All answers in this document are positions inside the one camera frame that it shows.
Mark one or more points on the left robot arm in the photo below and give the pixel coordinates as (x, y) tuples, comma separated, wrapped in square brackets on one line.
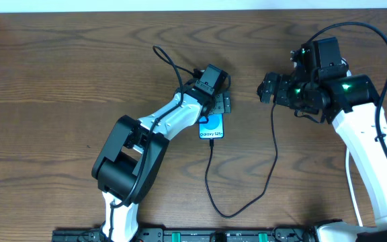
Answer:
[(129, 161)]

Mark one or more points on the blue screen Galaxy smartphone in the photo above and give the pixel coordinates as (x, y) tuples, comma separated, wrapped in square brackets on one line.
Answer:
[(211, 127)]

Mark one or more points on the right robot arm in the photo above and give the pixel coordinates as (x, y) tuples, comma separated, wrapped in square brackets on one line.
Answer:
[(322, 83)]

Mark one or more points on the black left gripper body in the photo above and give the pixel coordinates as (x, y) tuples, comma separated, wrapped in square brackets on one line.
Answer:
[(221, 103)]

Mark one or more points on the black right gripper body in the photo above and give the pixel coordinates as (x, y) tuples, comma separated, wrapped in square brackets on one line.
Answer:
[(281, 91)]

